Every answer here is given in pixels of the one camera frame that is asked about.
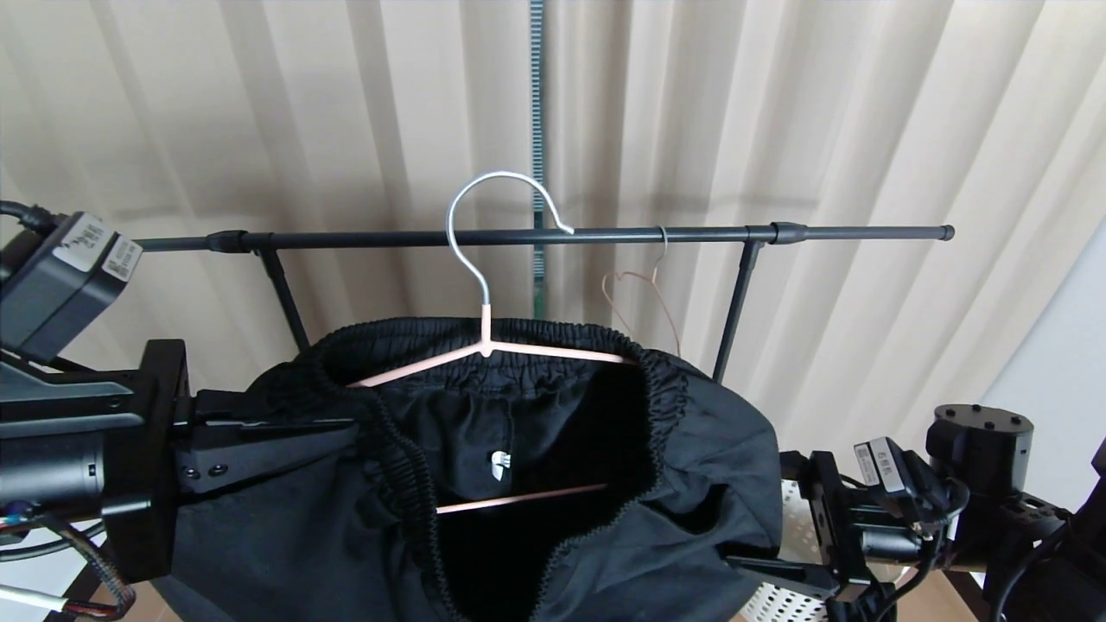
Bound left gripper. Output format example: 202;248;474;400
0;339;360;583

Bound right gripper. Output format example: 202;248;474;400
724;449;934;603

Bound black shorts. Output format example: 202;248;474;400
151;316;785;622

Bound pink clothes hanger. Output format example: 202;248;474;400
601;226;683;360
350;170;628;516

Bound white laundry basket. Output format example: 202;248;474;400
739;478;835;622

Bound black clothes rack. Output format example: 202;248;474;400
134;222;956;385

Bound beige curtain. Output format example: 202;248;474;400
0;0;1106;485

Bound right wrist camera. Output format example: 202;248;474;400
853;435;970;538

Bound black cable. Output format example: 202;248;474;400
864;479;976;622
0;200;63;236
985;518;1074;622

